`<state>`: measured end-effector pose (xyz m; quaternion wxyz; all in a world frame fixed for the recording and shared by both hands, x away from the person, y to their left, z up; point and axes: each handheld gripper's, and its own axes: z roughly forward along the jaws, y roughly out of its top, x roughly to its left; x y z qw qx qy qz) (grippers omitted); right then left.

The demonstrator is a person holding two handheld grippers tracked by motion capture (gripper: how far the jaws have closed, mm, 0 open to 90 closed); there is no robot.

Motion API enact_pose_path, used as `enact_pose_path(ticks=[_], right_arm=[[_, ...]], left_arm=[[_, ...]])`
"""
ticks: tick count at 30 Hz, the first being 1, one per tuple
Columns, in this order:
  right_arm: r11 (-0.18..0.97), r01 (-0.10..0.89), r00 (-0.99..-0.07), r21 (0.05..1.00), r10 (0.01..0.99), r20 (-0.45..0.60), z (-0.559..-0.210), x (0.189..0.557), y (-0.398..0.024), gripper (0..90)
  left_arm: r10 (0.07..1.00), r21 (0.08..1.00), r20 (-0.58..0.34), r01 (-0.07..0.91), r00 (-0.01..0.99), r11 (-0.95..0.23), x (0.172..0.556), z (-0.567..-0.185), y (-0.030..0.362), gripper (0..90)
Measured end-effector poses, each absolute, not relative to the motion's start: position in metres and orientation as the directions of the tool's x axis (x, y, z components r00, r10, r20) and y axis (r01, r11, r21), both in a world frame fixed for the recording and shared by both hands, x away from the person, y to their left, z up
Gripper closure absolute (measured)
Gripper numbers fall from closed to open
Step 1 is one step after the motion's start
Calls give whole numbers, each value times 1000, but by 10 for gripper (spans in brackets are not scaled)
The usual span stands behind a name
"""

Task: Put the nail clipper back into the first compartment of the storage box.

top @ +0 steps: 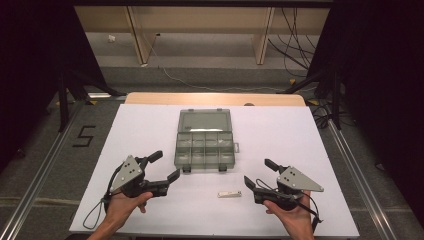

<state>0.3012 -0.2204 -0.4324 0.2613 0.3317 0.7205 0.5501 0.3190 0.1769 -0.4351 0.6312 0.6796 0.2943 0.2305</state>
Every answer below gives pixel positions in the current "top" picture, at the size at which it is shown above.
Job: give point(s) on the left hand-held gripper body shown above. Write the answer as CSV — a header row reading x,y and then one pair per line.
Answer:
x,y
127,173

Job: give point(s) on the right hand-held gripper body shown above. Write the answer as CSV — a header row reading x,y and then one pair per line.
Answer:
x,y
295,180

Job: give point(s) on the small white stick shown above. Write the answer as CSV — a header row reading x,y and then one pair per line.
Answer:
x,y
229,194

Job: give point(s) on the clear plastic compartment box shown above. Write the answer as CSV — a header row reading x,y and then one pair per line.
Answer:
x,y
205,146

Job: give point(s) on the person's left hand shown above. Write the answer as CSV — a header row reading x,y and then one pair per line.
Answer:
x,y
124,206

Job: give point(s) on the person's right hand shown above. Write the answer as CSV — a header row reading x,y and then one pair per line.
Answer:
x,y
296,216

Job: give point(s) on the white table sheet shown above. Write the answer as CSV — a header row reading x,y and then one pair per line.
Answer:
x,y
273,133

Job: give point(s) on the wooden table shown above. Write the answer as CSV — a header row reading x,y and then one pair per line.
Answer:
x,y
200,99

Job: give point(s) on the black metal stand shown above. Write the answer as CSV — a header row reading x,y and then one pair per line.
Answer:
x,y
63,100
336,100

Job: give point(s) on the light wooden desk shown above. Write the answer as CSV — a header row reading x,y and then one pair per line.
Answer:
x,y
143,40

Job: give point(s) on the small white floor object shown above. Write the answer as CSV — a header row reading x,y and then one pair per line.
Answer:
x,y
111,38

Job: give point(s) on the dark curtain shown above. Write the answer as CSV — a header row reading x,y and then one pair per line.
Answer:
x,y
30,66
383,83

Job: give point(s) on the aluminium floor rail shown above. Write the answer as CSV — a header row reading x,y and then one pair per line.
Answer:
x,y
40,176
363,180

